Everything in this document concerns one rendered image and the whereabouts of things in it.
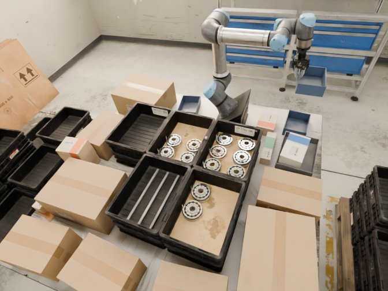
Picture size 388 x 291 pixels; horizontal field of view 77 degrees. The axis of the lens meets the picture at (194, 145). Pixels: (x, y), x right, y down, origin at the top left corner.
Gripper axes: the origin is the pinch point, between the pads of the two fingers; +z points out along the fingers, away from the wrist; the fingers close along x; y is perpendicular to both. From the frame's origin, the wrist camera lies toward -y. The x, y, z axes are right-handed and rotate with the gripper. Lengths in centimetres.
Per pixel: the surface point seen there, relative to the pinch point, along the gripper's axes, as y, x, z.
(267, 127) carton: 13.0, -14.7, 33.2
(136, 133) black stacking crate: 47, -97, 21
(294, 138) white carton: 29.5, 3.2, 22.8
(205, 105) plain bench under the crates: -7, -67, 36
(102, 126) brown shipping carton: 50, -121, 15
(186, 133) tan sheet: 38, -63, 23
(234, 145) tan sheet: 40, -30, 26
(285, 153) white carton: 42.8, -0.1, 22.5
